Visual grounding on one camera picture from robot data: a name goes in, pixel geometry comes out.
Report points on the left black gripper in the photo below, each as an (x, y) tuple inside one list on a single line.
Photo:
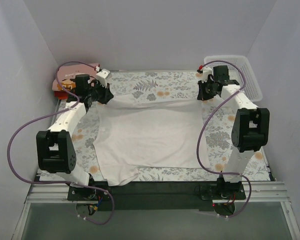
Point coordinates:
[(106, 94)]

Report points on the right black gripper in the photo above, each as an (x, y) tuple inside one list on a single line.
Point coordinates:
[(202, 90)]

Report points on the white t shirt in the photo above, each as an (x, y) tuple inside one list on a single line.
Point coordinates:
[(133, 134)]

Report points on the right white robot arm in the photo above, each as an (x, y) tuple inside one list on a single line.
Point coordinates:
[(249, 133)]

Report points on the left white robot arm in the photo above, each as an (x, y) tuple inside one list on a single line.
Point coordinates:
[(55, 149)]

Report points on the folded red t shirt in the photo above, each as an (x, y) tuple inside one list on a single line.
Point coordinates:
[(61, 95)]

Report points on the folded pink printed t shirt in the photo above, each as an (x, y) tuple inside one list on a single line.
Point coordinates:
[(67, 74)]

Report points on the white plastic mesh basket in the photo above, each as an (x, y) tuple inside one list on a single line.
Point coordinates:
[(252, 89)]

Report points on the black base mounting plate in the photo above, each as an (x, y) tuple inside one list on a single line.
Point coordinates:
[(159, 195)]

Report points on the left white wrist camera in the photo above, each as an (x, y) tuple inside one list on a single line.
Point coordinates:
[(103, 76)]

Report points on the aluminium extrusion rail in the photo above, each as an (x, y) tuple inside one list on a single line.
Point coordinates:
[(48, 215)]

